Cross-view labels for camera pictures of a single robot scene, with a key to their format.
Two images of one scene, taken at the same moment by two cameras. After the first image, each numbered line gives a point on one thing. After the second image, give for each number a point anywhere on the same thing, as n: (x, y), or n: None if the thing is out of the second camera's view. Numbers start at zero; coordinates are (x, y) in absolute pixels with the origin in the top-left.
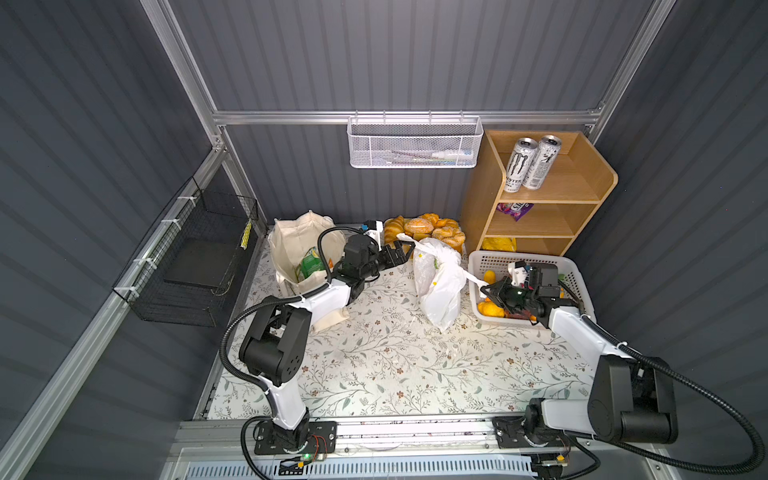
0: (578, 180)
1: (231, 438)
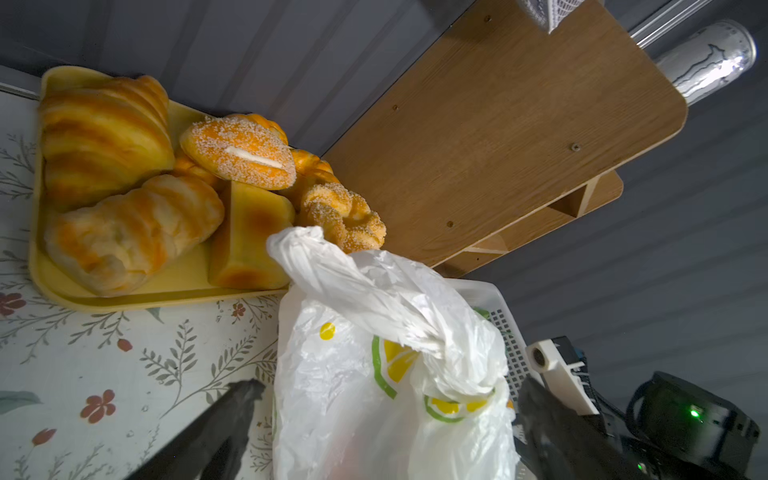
0: (498, 130)
1: None
